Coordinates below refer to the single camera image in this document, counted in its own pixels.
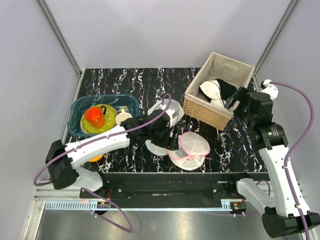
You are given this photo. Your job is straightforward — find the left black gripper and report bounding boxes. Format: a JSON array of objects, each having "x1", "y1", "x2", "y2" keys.
[{"x1": 149, "y1": 123, "x2": 180, "y2": 151}]

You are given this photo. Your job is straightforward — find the white bra with black straps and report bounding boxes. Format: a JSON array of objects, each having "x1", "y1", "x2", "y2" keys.
[{"x1": 199, "y1": 79, "x2": 226, "y2": 108}]

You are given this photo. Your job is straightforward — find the pink-trimmed mesh laundry bag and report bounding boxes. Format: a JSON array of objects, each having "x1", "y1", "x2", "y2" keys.
[{"x1": 167, "y1": 132, "x2": 211, "y2": 171}]

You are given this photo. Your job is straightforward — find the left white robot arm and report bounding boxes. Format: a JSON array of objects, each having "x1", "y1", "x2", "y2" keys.
[{"x1": 45, "y1": 109, "x2": 183, "y2": 198}]

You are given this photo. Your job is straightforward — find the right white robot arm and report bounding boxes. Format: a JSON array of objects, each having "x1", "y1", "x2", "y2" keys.
[{"x1": 225, "y1": 87, "x2": 320, "y2": 238}]

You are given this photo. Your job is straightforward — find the grey-trimmed mesh laundry bag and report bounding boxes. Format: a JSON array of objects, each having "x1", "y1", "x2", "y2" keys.
[{"x1": 145, "y1": 98, "x2": 185, "y2": 156}]

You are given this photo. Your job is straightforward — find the wicker basket with liner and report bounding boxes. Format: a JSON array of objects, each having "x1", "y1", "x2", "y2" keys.
[{"x1": 183, "y1": 52, "x2": 255, "y2": 131}]

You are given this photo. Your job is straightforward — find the cream mug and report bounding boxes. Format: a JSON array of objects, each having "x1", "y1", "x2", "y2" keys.
[{"x1": 115, "y1": 112, "x2": 132, "y2": 125}]

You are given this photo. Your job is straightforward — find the teal plastic tub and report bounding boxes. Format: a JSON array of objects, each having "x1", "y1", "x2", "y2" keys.
[{"x1": 67, "y1": 94, "x2": 140, "y2": 138}]

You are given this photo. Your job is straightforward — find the yellow-green plate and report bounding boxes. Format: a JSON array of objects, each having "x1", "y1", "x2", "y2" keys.
[{"x1": 80, "y1": 104, "x2": 117, "y2": 134}]

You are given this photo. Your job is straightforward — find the orange mug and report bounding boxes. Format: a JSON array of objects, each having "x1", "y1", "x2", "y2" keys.
[{"x1": 84, "y1": 105, "x2": 107, "y2": 129}]

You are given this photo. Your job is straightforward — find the orange bowl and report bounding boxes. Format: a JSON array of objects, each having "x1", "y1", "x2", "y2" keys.
[{"x1": 89, "y1": 154, "x2": 104, "y2": 163}]

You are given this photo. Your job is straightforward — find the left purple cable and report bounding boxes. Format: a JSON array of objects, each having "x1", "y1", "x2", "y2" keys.
[{"x1": 33, "y1": 93, "x2": 173, "y2": 233}]

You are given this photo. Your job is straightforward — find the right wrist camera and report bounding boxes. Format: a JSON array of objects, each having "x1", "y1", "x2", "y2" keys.
[{"x1": 259, "y1": 79, "x2": 279, "y2": 101}]

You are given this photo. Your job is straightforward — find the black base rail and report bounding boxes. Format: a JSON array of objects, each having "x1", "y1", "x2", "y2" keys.
[{"x1": 79, "y1": 172, "x2": 266, "y2": 210}]

